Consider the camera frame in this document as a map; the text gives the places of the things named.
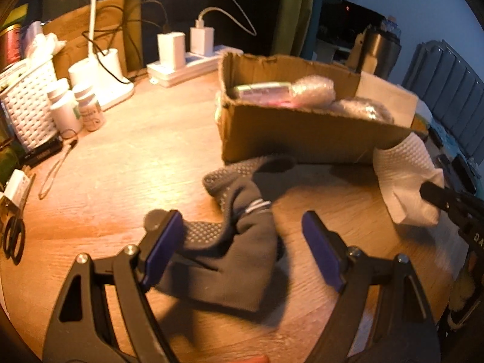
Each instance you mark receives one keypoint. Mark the left gripper black right finger with purple pad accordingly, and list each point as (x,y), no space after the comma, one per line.
(403,329)

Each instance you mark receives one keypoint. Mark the left gripper black left finger with purple pad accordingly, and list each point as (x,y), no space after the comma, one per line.
(102,313)

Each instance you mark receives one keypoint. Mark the white paper towel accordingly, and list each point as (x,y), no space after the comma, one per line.
(401,171)

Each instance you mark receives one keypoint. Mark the dark grey grip socks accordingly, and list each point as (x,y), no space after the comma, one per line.
(230,263)

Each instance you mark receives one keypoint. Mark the small bubble wrap bundle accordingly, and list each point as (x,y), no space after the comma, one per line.
(313,91)

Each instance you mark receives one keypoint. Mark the green cartoon tissue pack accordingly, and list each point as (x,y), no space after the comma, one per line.
(266,92)

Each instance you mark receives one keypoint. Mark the black scissors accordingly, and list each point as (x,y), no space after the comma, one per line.
(14,198)

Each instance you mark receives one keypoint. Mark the grey padded headboard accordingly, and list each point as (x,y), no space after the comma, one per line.
(452,91)

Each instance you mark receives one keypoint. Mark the white paper sheet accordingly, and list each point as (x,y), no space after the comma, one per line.
(400,102)

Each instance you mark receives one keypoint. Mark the clear bubble wrap bag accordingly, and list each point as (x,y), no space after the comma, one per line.
(363,108)

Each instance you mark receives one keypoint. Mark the steel travel mug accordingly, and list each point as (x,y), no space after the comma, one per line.
(379,53)

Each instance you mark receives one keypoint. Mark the small labelled pill bottle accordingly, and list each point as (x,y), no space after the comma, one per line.
(89,108)

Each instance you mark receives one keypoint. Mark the white pill bottle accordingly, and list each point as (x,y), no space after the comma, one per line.
(64,108)

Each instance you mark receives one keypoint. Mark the white desk lamp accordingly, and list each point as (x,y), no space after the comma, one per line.
(102,69)

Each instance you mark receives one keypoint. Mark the black monitor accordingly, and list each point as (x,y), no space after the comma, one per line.
(341,21)

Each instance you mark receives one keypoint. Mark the pink pouch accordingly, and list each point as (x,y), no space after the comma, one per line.
(278,103)

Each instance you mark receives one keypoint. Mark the brown cardboard box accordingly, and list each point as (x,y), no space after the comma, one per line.
(248,130)

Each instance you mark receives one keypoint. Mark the white woven basket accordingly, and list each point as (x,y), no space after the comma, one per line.
(25,102)

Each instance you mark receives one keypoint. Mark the white power strip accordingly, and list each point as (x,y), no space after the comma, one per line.
(195,66)

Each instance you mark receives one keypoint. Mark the yellow green curtain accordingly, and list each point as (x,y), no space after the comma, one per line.
(291,26)

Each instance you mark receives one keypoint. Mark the brown paper bag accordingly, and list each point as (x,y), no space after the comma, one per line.
(73,27)

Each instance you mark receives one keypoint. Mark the red tin can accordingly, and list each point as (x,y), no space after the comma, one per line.
(10,52)

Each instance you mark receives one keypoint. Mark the black flashlight with lanyard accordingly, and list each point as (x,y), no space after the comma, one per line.
(52,147)

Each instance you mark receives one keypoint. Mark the white charger with black cable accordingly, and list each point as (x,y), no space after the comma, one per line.
(171,50)

